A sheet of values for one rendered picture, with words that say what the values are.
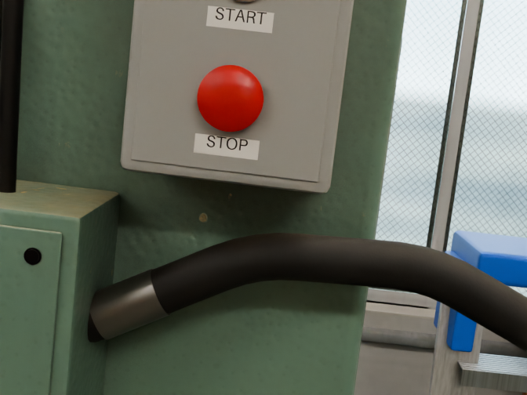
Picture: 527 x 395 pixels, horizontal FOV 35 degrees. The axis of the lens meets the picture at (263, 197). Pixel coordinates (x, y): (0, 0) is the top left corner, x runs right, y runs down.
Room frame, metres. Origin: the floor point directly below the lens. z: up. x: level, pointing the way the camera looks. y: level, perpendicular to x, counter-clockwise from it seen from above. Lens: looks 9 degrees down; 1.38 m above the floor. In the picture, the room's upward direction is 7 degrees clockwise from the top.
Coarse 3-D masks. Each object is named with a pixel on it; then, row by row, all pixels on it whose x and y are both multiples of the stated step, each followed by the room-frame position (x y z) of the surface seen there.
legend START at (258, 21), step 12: (216, 12) 0.39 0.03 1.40; (228, 12) 0.39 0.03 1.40; (240, 12) 0.39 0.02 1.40; (252, 12) 0.39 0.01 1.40; (264, 12) 0.39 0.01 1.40; (216, 24) 0.39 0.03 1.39; (228, 24) 0.39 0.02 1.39; (240, 24) 0.39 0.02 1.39; (252, 24) 0.39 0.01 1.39; (264, 24) 0.39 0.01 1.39
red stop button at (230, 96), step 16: (208, 80) 0.38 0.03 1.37; (224, 80) 0.38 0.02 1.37; (240, 80) 0.38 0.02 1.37; (256, 80) 0.38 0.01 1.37; (208, 96) 0.38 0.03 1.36; (224, 96) 0.38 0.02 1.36; (240, 96) 0.38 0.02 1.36; (256, 96) 0.38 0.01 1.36; (208, 112) 0.38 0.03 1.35; (224, 112) 0.38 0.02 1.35; (240, 112) 0.38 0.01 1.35; (256, 112) 0.38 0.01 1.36; (224, 128) 0.38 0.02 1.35; (240, 128) 0.38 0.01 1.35
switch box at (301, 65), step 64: (192, 0) 0.39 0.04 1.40; (256, 0) 0.39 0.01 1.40; (320, 0) 0.38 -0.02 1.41; (192, 64) 0.39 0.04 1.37; (256, 64) 0.39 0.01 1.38; (320, 64) 0.38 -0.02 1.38; (128, 128) 0.39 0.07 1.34; (192, 128) 0.39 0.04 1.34; (256, 128) 0.39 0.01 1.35; (320, 128) 0.38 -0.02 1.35; (320, 192) 0.39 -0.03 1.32
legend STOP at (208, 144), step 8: (200, 136) 0.39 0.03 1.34; (208, 136) 0.39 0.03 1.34; (216, 136) 0.39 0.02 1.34; (224, 136) 0.39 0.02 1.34; (200, 144) 0.39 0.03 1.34; (208, 144) 0.39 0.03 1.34; (216, 144) 0.39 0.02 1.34; (224, 144) 0.39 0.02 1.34; (232, 144) 0.39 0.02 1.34; (240, 144) 0.39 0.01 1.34; (248, 144) 0.39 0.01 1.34; (256, 144) 0.39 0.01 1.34; (200, 152) 0.39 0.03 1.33; (208, 152) 0.39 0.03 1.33; (216, 152) 0.39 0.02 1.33; (224, 152) 0.39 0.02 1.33; (232, 152) 0.39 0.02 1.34; (240, 152) 0.39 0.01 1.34; (248, 152) 0.39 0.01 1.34; (256, 152) 0.39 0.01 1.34
